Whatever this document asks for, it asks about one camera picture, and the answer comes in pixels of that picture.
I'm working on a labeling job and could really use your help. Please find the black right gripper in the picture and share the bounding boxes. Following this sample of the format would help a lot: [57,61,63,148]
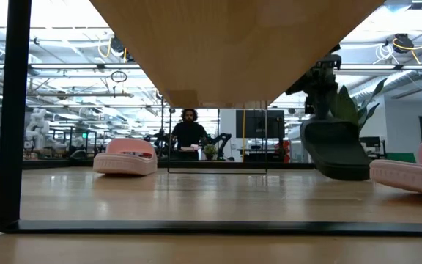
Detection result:
[285,43,343,120]

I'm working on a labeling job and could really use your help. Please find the ceiling cable reel yellow cord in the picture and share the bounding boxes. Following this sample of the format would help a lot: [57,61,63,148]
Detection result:
[393,33,415,54]

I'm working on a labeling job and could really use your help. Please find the wooden shelf with black frame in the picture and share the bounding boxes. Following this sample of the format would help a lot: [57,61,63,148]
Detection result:
[0,0,422,238]

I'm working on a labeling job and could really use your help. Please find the black ceiling cable reel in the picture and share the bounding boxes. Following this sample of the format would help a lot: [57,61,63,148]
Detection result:
[108,34,128,62]

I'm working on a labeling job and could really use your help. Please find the small background monitor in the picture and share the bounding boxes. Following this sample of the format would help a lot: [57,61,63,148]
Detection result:
[358,136,383,150]

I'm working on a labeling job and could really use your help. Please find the small background potted plant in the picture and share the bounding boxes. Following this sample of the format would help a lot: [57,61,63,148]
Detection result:
[202,143,219,161]

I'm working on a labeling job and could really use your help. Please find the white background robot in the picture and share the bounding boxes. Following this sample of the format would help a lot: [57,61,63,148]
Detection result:
[23,107,52,152]

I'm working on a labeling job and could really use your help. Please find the black background monitor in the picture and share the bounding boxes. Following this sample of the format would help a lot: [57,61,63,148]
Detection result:
[235,109,286,139]

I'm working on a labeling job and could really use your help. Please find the person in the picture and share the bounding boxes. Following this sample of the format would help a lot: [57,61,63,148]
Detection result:
[169,107,210,161]

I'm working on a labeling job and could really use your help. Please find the pink slide sandal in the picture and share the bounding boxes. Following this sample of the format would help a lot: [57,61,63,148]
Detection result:
[369,135,422,199]
[92,137,158,177]

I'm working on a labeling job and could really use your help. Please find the black table rig frame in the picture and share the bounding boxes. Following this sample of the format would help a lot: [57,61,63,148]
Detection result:
[0,158,371,174]

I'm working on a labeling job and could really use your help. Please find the black slide sandal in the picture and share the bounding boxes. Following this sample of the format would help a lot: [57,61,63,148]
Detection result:
[299,117,372,182]

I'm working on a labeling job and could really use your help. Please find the green plant in white pot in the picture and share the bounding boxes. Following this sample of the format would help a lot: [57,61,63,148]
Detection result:
[329,77,388,135]

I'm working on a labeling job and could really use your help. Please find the green panel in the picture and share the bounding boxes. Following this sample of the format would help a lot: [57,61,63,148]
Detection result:
[385,152,417,164]

